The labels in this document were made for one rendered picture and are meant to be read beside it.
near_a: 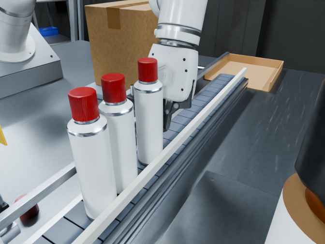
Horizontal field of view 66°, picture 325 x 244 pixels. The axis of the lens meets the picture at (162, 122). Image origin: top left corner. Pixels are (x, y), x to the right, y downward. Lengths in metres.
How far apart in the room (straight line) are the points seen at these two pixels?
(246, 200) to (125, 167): 0.21
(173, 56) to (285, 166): 0.36
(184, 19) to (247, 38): 2.34
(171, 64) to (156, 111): 0.10
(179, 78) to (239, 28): 2.37
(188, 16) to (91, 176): 0.31
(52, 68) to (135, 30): 0.46
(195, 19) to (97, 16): 0.47
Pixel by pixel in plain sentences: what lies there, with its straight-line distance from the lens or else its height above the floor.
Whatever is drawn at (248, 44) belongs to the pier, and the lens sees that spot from 2.81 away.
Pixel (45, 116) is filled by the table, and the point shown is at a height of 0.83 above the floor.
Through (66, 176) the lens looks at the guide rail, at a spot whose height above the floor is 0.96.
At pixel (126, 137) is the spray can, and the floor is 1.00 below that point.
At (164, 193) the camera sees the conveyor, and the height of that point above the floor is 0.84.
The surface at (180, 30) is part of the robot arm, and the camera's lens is 0.47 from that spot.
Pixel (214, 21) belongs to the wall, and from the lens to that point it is 3.12.
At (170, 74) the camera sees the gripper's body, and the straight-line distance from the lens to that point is 0.48.
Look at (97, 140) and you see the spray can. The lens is 0.33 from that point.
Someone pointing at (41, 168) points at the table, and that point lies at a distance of 0.64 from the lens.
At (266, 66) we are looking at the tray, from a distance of 1.30.
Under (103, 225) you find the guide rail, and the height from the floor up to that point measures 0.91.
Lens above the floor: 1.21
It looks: 30 degrees down
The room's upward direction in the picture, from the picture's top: straight up
